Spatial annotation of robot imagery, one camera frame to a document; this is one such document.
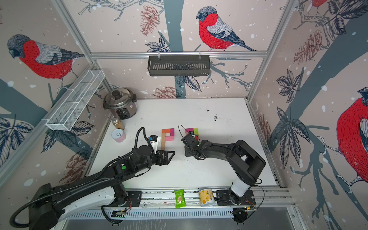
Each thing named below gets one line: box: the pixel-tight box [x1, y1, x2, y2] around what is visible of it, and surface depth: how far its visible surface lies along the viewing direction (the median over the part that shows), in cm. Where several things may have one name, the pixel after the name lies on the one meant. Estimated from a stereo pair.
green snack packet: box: [173, 189, 187, 209], surface depth 74 cm
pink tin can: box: [111, 128, 127, 143], surface depth 97 cm
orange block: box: [161, 128, 171, 134], surface depth 102 cm
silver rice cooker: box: [103, 88, 138, 120], surface depth 100 cm
